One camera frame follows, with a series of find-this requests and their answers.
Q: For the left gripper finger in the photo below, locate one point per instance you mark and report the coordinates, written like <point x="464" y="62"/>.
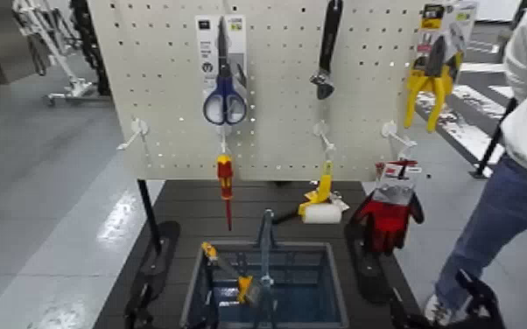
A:
<point x="210" y="303"/>
<point x="138" y="310"/>

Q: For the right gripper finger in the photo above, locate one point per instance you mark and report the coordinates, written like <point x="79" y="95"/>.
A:
<point x="399" y="312"/>
<point x="484" y="298"/>

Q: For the red gloves with card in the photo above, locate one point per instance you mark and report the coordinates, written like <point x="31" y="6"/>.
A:
<point x="385" y="220"/>

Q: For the gray plastic crate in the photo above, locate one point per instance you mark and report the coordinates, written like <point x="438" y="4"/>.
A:
<point x="309" y="303"/>

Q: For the black pegboard stand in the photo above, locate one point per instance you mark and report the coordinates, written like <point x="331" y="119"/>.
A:
<point x="162" y="248"/>
<point x="369" y="275"/>

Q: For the yellow paint roller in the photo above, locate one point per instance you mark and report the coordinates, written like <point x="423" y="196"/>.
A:
<point x="321" y="213"/>

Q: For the red yellow screwdriver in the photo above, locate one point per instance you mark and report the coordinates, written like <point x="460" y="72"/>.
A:
<point x="225" y="177"/>

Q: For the white pegboard hook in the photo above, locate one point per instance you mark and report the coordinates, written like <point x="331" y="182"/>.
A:
<point x="322" y="131"/>
<point x="137" y="126"/>
<point x="223" y="138"/>
<point x="390" y="129"/>

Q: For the blue scissors in package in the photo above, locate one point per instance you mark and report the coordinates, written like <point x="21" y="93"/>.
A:
<point x="223" y="82"/>

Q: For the yellow pliers in package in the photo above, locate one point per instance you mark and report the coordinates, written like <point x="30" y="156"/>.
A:
<point x="436" y="80"/>

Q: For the white metal stand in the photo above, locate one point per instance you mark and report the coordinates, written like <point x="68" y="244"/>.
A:
<point x="77" y="85"/>

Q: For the white perforated pegboard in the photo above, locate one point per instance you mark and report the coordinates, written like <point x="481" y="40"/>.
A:
<point x="282" y="69"/>

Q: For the black vertical column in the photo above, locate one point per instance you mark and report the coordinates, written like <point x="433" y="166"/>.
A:
<point x="89" y="46"/>

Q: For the black adjustable wrench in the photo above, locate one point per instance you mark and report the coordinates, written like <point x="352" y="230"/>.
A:
<point x="330" y="37"/>

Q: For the black barrier post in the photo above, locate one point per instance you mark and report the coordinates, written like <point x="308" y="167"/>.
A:
<point x="493" y="142"/>

